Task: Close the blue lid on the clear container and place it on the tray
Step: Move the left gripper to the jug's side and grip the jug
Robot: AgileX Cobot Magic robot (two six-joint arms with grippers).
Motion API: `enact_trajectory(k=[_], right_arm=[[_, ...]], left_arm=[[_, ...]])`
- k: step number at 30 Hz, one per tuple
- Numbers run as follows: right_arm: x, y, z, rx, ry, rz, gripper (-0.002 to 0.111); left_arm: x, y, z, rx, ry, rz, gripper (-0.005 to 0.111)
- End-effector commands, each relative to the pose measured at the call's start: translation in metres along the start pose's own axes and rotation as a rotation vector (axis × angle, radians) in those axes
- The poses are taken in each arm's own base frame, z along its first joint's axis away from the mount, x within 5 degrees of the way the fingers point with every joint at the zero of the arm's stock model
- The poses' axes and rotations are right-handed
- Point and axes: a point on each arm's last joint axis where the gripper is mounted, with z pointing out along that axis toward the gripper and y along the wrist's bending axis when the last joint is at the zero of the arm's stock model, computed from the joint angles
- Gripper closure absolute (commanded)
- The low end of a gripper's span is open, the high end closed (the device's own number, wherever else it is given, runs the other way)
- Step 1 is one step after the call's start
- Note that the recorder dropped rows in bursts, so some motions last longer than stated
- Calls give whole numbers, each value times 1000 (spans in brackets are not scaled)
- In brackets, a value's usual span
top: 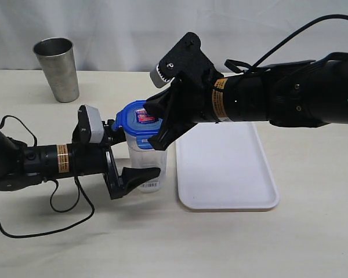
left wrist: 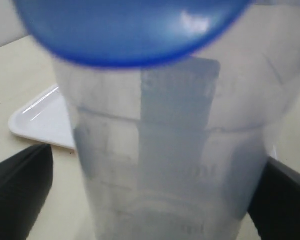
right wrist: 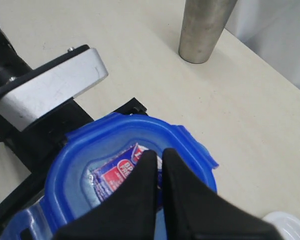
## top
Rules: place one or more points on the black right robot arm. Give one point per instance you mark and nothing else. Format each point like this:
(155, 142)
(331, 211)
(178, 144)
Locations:
(306, 93)

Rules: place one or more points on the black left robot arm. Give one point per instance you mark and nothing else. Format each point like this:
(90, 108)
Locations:
(22, 165)

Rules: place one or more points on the white rectangular plastic tray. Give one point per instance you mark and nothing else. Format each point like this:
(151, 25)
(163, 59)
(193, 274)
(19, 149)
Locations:
(223, 167)

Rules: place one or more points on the clear plastic tall container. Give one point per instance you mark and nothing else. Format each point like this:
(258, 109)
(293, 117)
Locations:
(143, 155)

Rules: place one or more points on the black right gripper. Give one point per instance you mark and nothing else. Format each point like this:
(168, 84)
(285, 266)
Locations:
(187, 101)

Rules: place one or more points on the blue plastic container lid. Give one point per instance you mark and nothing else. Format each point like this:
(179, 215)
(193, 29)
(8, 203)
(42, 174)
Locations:
(138, 125)

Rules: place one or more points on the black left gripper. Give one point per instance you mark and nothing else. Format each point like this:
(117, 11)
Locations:
(90, 158)

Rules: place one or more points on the stainless steel tumbler cup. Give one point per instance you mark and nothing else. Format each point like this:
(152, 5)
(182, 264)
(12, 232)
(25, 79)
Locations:
(56, 58)

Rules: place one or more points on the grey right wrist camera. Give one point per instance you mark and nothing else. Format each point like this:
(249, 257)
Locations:
(158, 79)

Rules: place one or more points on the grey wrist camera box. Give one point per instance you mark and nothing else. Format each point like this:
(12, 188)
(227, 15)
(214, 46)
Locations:
(95, 124)

